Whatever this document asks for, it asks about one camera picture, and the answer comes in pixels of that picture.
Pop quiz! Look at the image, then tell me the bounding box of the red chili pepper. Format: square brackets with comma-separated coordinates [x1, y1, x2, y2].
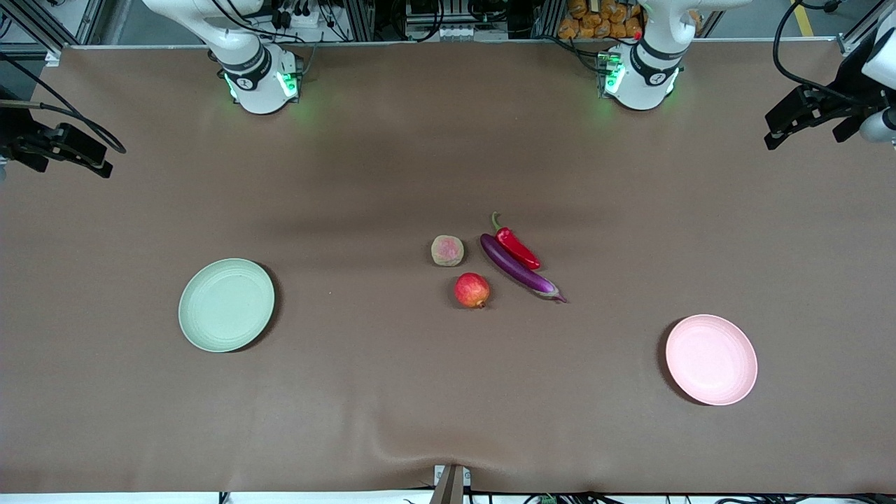
[490, 212, 542, 271]

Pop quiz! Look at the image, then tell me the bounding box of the long purple eggplant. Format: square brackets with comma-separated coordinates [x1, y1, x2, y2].
[479, 234, 568, 304]

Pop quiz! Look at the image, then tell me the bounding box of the red pomegranate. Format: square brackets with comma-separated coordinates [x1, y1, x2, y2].
[454, 272, 491, 309]

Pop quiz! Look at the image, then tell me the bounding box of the pink beige peach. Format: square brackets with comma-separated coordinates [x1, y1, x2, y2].
[430, 235, 466, 267]

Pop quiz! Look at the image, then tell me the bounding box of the bag of orange items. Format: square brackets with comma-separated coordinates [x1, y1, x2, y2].
[558, 0, 645, 40]

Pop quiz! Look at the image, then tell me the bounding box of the light green round plate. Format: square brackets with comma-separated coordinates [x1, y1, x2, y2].
[178, 258, 276, 353]

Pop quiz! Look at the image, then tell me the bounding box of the pink round plate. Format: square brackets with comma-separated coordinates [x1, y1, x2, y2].
[665, 314, 759, 407]

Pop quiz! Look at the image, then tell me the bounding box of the white power strip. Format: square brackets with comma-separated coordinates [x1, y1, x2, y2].
[276, 0, 330, 29]

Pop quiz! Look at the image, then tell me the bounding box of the white connector strip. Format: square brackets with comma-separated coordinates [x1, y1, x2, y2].
[437, 24, 494, 41]

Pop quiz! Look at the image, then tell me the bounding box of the brown table cover cloth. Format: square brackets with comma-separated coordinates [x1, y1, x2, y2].
[0, 38, 896, 494]

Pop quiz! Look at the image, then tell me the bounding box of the grey aluminium frame post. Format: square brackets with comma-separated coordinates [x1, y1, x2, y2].
[836, 0, 896, 57]
[0, 0, 67, 67]

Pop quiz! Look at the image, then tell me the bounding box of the metal bracket at table edge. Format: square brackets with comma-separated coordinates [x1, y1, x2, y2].
[433, 464, 472, 504]

